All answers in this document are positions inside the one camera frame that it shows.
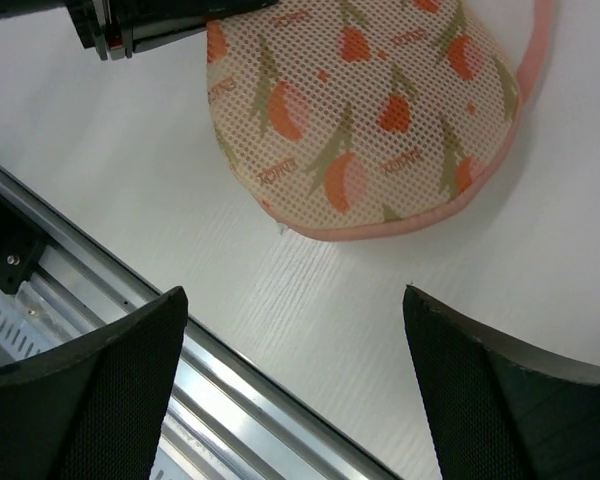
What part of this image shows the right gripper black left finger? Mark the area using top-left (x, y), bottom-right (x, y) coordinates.
top-left (0, 287), bottom-right (188, 479)

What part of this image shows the peach floral mesh laundry bag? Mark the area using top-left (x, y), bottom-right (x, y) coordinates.
top-left (207, 1), bottom-right (554, 241)

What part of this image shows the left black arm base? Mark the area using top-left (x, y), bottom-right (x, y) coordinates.
top-left (0, 195), bottom-right (48, 295)

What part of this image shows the white slotted cable duct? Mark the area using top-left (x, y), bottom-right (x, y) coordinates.
top-left (0, 289), bottom-right (53, 367)

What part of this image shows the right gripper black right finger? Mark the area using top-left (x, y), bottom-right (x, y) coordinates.
top-left (403, 286), bottom-right (600, 479)

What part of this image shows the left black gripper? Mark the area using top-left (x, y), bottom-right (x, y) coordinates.
top-left (65, 0), bottom-right (276, 61)

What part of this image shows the aluminium mounting rail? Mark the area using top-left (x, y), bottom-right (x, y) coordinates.
top-left (0, 167), bottom-right (390, 479)

